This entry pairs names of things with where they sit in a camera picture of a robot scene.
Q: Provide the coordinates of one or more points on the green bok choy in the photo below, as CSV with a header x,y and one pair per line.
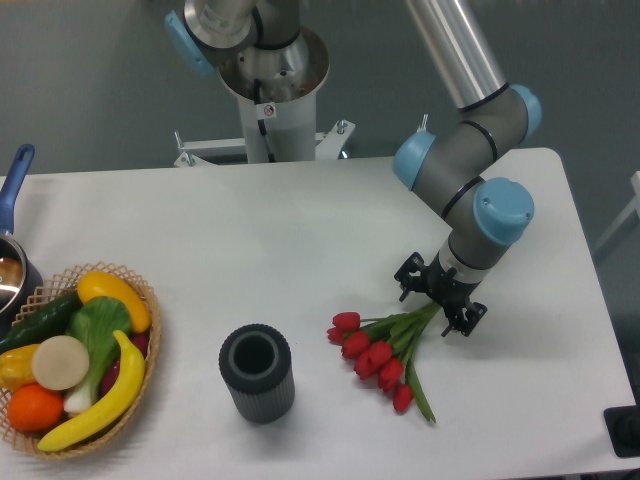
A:
x,y
93,325

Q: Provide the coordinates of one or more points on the white frame at right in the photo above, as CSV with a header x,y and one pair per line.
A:
x,y
621,226

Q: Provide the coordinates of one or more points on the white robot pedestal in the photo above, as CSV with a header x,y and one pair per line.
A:
x,y
276,94

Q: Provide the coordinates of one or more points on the beige round slice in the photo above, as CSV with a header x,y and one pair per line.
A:
x,y
60,363

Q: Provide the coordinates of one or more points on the red tulip bouquet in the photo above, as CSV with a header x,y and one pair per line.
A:
x,y
385,349

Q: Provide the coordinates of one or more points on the yellow bell pepper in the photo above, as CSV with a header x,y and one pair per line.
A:
x,y
16,370

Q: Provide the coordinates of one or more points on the dark grey ribbed vase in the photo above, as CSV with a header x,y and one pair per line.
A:
x,y
255,363

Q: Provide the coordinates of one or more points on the green cucumber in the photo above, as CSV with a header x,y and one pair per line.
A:
x,y
50,320

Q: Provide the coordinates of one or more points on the yellow banana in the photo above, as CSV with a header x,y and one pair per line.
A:
x,y
106,410

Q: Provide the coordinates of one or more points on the red vegetable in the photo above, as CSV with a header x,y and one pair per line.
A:
x,y
141,341

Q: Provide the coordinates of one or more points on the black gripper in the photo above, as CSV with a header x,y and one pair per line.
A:
x,y
450,283

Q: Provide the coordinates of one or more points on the woven wicker basket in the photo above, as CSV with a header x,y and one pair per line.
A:
x,y
57,286

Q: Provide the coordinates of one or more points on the blue handled saucepan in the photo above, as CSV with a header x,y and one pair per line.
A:
x,y
19,277

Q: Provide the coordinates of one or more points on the black device at edge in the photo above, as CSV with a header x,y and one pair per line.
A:
x,y
623,428

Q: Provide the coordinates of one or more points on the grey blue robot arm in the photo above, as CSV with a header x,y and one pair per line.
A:
x,y
486,217

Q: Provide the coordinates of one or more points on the orange fruit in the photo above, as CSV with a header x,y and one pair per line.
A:
x,y
33,408

